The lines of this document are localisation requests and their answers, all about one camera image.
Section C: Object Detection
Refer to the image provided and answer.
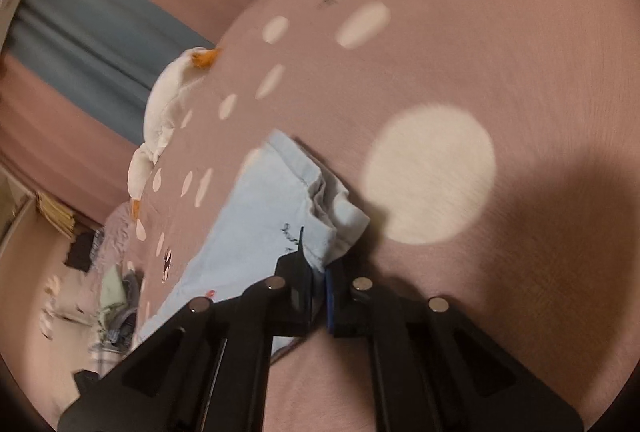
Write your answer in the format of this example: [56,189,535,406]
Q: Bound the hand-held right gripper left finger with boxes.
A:
[57,226,316,432]

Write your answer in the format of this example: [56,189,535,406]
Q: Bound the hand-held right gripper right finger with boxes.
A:
[325,259,584,432]

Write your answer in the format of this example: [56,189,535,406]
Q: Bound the light blue pants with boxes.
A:
[137,129,371,363]

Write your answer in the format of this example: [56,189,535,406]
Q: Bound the dark denim garment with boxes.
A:
[119,274,145,345]

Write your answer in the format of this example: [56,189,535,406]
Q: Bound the green folded garment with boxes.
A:
[97,267,127,329]

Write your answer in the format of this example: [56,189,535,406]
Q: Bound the lilac duvet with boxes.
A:
[101,202,137,265]

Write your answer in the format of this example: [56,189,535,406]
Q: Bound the black cloth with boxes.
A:
[65,232,102,273]

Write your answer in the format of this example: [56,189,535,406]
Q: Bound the white pillow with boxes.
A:
[50,272,101,323]

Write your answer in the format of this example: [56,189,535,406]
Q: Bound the white goose plush toy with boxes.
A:
[127,46,223,219]

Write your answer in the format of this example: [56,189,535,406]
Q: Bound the small white plush toy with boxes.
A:
[41,274,63,339]

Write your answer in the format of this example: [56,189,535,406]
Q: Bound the pink polka dot blanket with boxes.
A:
[115,0,640,432]

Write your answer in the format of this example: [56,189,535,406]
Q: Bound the white glass-front cabinet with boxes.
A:
[0,174,41,240]

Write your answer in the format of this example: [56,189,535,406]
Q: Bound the blue curtain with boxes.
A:
[5,0,217,147]

